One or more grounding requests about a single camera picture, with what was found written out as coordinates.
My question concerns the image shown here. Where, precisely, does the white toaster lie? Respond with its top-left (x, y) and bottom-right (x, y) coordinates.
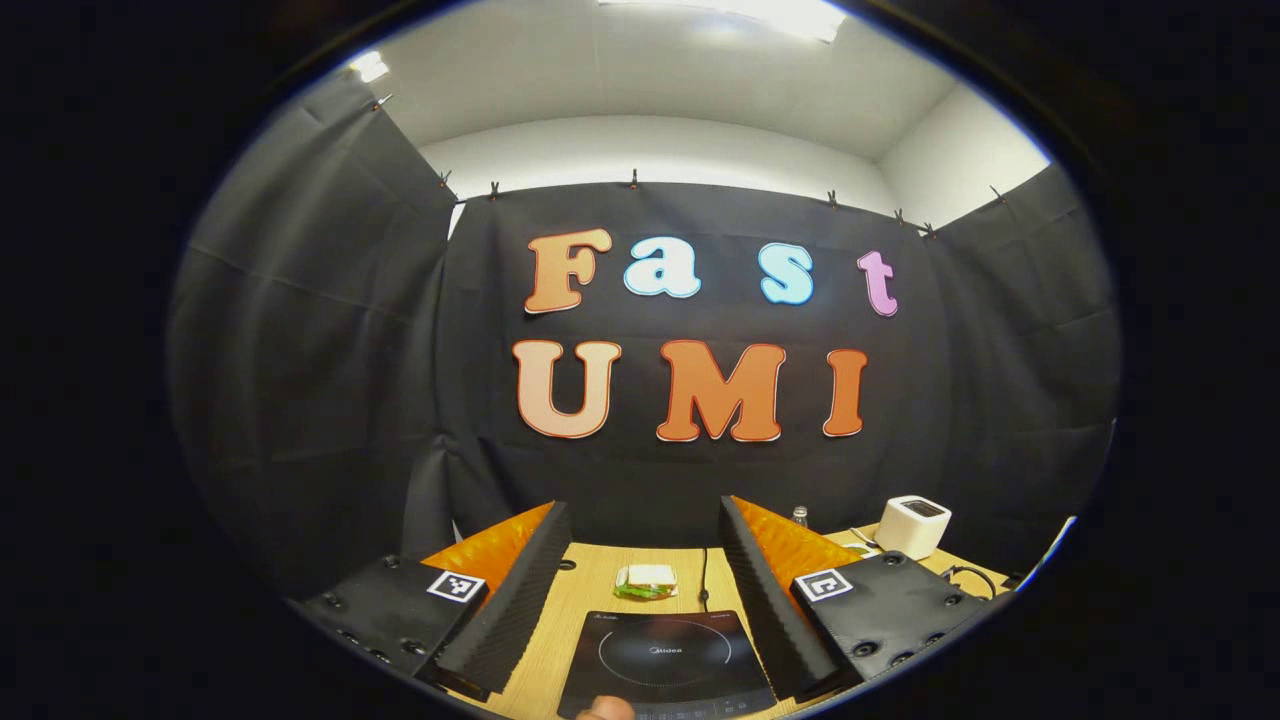
top-left (873, 495), bottom-right (953, 561)

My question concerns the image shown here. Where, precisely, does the black induction cooktop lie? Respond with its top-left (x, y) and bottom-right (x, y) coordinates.
top-left (557, 610), bottom-right (779, 720)

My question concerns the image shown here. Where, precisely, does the thin black looped cable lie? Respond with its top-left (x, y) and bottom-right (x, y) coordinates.
top-left (938, 564), bottom-right (1003, 602)

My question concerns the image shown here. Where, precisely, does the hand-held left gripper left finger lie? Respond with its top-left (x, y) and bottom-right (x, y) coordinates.
top-left (300, 500), bottom-right (573, 703)

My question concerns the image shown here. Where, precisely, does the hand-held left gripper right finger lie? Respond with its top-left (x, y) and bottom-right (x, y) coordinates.
top-left (718, 495), bottom-right (1016, 703)

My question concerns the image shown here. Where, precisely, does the black backdrop cloth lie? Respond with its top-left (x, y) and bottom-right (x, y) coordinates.
top-left (168, 70), bottom-right (1121, 601)

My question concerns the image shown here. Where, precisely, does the large ceiling light panel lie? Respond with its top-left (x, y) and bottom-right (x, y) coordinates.
top-left (598, 0), bottom-right (848, 44)

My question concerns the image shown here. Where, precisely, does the sandwich on plate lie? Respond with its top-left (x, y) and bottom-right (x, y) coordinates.
top-left (613, 564), bottom-right (679, 602)

